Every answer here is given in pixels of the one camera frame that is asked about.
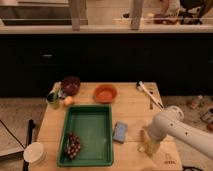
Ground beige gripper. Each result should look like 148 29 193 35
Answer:
143 131 160 157

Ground yellow banana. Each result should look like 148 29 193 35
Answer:
138 143 147 152

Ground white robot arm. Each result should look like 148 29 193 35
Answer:
145 106 213 159

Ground orange red bowl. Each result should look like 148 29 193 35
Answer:
93 84 117 103

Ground dark maroon bowl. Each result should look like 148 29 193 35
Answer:
61 76 81 96

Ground blue sponge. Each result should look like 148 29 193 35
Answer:
113 122 128 143

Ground green plastic tray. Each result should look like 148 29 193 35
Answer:
57 105 114 167

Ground bunch of red grapes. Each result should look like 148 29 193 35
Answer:
65 132 81 160

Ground small onion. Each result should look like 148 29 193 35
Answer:
63 96 74 107

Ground green cup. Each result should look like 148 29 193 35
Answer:
46 93 59 109

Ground black handle tool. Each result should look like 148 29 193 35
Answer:
22 119 35 171

